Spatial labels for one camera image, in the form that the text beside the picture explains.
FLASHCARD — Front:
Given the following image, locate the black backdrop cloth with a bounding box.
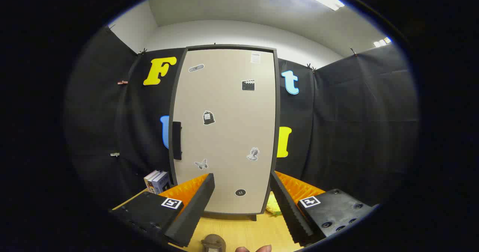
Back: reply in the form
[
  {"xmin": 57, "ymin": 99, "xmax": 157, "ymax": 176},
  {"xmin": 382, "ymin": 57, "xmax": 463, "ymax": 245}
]
[{"xmin": 64, "ymin": 25, "xmax": 419, "ymax": 212}]

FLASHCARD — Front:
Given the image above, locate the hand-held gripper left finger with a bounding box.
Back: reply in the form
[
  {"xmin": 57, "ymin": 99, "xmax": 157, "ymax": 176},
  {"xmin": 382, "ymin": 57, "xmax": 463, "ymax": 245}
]
[{"xmin": 109, "ymin": 173, "xmax": 216, "ymax": 249}]

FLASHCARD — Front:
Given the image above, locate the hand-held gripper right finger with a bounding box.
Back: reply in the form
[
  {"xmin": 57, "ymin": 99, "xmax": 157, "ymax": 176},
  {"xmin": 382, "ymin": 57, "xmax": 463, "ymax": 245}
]
[{"xmin": 269, "ymin": 171, "xmax": 377, "ymax": 245}]

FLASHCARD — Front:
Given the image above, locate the blue book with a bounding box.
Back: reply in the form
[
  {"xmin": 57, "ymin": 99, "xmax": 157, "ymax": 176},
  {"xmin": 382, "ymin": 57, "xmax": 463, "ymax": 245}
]
[{"xmin": 152, "ymin": 171, "xmax": 171, "ymax": 195}]

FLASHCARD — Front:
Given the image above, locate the white book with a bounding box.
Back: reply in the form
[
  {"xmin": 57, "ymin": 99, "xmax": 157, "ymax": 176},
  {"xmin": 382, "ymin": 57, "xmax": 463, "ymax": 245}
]
[{"xmin": 144, "ymin": 170, "xmax": 159, "ymax": 193}]

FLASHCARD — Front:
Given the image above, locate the brown fluffy shoe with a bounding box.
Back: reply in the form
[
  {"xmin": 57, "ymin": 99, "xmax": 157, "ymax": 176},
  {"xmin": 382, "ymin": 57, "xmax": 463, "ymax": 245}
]
[{"xmin": 201, "ymin": 234, "xmax": 226, "ymax": 252}]

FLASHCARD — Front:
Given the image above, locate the grey shoe cabinet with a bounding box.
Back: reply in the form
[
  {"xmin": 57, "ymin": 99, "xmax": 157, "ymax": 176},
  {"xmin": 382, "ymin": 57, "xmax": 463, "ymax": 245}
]
[{"xmin": 168, "ymin": 44, "xmax": 281, "ymax": 222}]

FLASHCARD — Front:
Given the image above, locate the black door handle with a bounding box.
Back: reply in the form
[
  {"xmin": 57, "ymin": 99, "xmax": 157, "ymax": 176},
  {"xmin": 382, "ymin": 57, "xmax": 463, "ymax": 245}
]
[{"xmin": 172, "ymin": 121, "xmax": 183, "ymax": 161}]

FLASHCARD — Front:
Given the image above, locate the yellow round object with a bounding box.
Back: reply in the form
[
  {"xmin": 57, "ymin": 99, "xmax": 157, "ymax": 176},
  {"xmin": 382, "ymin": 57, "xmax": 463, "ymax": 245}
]
[{"xmin": 265, "ymin": 194, "xmax": 283, "ymax": 216}]

